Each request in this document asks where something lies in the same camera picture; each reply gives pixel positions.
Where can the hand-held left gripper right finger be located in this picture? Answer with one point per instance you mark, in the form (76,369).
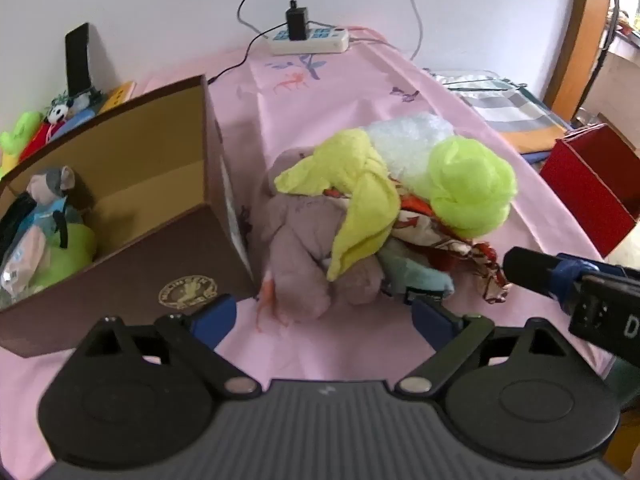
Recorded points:
(427,322)

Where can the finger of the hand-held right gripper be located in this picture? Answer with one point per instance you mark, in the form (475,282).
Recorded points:
(530,267)

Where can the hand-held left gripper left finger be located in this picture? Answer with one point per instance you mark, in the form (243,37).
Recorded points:
(215,320)

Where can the teal sock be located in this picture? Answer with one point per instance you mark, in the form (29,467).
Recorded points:
(415,270)

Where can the red patterned cloth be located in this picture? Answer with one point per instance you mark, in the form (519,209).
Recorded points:
(450,250)

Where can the brown cardboard box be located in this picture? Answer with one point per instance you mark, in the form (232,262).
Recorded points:
(125,270)

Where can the neon green mesh cloth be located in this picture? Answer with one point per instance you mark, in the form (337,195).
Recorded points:
(470,180)

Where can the pink plush toy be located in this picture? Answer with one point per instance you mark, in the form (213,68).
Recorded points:
(300,240)

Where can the yellow-green towel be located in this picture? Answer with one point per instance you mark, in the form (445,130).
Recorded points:
(370,200)

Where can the white fluffy towel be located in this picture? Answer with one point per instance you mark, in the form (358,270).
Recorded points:
(405,140)

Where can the red box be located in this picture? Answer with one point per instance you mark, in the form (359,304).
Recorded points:
(585,185)

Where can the green round plush toy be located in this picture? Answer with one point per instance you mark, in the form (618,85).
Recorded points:
(75,252)

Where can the folded striped cloth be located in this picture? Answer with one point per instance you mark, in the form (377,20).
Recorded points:
(515,110)

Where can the peach plastic packet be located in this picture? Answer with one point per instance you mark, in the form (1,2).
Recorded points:
(25,262)

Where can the black plastic item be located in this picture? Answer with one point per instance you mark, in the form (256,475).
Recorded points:
(15,220)

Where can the pink printed bedsheet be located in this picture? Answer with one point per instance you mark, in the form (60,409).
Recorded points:
(350,90)

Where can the yellow book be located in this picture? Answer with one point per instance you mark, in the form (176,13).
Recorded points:
(117,95)

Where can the red plush toy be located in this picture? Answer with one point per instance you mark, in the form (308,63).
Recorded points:
(40,139)

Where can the small panda toy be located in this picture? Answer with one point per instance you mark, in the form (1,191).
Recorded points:
(59,112)

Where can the green long plush toy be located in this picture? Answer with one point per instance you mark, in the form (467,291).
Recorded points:
(20,132)

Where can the black phone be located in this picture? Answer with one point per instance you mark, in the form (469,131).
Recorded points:
(77,60)

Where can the white power strip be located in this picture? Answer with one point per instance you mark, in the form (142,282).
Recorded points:
(325,41)

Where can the black charger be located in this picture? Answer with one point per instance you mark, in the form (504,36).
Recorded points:
(296,22)

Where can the wooden door frame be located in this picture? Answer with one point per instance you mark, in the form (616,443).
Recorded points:
(585,35)

